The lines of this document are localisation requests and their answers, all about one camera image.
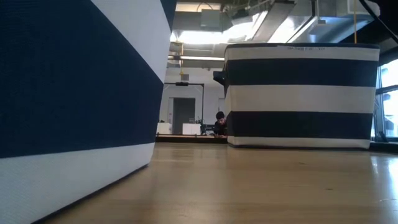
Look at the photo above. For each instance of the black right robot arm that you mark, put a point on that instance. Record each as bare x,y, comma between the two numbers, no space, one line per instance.
388,9

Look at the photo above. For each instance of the grey door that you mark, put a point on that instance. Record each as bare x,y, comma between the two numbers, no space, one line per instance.
183,116

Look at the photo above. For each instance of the white box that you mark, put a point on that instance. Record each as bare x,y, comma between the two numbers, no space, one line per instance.
163,128
191,128

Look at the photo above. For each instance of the person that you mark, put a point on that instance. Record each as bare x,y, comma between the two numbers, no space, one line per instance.
220,124

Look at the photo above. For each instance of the long ceiling light bar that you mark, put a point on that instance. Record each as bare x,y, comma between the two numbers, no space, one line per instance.
196,58

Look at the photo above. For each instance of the grey ceiling box unit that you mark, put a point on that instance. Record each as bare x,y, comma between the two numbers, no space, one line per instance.
212,19

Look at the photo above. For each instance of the navy white striped fabric bin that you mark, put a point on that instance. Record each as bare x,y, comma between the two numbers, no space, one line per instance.
298,99

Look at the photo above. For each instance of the navy striped bin with tag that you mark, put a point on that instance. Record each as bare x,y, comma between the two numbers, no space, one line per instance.
68,93

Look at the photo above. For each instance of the yellow hanging pole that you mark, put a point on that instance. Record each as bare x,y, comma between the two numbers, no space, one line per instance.
355,25

